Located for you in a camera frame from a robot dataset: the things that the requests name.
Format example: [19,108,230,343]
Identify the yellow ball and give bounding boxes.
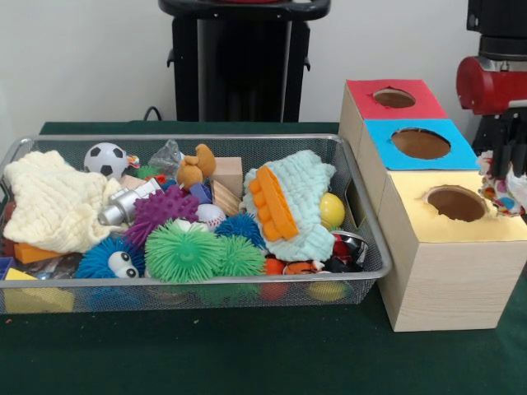
[319,192,346,230]

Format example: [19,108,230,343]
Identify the orange plastic building block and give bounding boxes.
[248,166,300,242]

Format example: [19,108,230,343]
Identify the brown plush toy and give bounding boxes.
[176,143,217,191]

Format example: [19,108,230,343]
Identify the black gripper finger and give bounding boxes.
[504,117,518,177]
[492,117,504,177]

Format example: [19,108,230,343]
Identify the wooden box with three holes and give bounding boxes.
[338,78,527,332]

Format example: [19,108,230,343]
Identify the white cloth with coloured dots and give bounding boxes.
[476,150,527,217]

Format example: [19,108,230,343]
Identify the purple spiky toy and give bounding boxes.
[123,184,201,248]

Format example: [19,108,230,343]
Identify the silver mesh bin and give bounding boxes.
[0,133,393,316]

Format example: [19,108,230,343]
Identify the dark green table cloth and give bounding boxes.
[0,121,527,395]

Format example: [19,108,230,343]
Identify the cream knitted cloth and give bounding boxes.
[2,150,135,254]

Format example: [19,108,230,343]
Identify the light blue knitted cloth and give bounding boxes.
[241,150,337,263]

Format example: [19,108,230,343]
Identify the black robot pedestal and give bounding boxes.
[158,0,333,123]

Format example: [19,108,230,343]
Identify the silver toy camera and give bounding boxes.
[97,177,161,226]

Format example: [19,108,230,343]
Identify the blue spiky ball with eyes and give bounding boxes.
[76,236,147,280]

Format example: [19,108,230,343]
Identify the large green spiky ball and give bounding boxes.
[143,221,226,285]

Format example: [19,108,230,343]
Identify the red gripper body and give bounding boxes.
[455,56,527,115]

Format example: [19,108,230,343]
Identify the small soccer ball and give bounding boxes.
[83,142,129,179]

